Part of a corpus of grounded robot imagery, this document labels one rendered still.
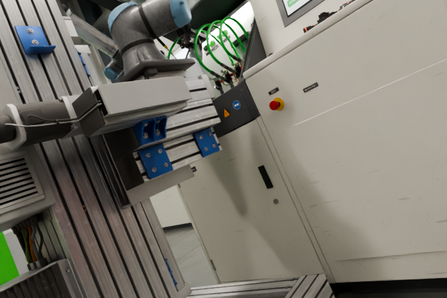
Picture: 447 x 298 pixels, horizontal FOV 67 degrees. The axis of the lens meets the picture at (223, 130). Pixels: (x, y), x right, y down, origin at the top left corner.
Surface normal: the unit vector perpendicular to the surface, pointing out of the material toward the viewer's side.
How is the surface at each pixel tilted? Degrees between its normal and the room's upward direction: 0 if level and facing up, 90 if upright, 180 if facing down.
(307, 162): 90
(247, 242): 90
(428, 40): 90
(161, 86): 90
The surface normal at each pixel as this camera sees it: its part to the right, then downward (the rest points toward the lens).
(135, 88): 0.70, -0.36
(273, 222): -0.63, 0.22
